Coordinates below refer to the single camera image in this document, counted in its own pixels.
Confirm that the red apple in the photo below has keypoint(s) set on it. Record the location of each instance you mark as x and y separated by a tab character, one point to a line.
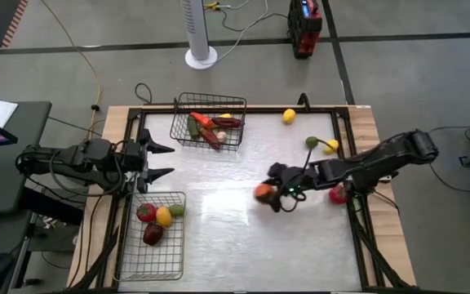
338	195

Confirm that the light green round fruit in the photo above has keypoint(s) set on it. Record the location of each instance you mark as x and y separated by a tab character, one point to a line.
176	210

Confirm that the yellow-orange mango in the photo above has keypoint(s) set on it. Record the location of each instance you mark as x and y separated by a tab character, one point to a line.
164	216

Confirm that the red chili pepper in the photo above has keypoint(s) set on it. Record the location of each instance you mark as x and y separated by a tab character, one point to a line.
210	138

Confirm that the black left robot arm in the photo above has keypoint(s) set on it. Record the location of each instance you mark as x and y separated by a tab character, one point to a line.
84	155

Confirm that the dark purple eggplant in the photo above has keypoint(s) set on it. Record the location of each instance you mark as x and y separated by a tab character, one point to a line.
227	122

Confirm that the orange carrot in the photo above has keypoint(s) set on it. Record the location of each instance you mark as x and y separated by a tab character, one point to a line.
202	120

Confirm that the yellow lemon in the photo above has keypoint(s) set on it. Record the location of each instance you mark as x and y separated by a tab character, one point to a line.
333	147
289	116

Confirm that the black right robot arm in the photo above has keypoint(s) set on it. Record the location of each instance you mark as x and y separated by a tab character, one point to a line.
382	159

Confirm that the white tower fan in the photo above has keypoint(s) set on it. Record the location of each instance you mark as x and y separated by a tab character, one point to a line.
197	28

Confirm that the black table edge clamp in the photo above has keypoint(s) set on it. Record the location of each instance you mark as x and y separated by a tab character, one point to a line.
303	101

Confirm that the green cucumber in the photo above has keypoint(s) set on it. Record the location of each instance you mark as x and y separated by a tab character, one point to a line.
193	128

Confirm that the orange fruit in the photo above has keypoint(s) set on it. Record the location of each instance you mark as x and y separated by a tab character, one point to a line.
263	192

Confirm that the black metal table frame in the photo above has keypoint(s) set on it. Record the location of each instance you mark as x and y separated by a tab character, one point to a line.
320	110

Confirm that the black side desk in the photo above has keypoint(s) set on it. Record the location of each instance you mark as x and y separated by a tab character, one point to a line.
23	134

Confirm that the yellow corn cob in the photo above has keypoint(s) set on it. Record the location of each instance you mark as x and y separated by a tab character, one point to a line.
225	115

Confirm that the white garlic bulb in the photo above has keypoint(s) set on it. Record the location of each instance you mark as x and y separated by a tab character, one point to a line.
221	136

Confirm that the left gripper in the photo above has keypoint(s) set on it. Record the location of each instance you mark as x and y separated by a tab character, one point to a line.
133	163

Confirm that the dark red round fruit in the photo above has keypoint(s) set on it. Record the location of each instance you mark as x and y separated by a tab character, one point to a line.
153	234

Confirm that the red tomato green stem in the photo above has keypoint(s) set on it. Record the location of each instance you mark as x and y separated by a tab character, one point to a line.
146	212

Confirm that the red black power station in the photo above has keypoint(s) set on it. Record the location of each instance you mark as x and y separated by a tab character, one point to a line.
305	32

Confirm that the green lime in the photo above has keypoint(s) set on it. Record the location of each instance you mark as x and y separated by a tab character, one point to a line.
311	143

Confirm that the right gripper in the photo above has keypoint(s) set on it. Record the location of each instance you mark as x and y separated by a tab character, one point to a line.
300	179

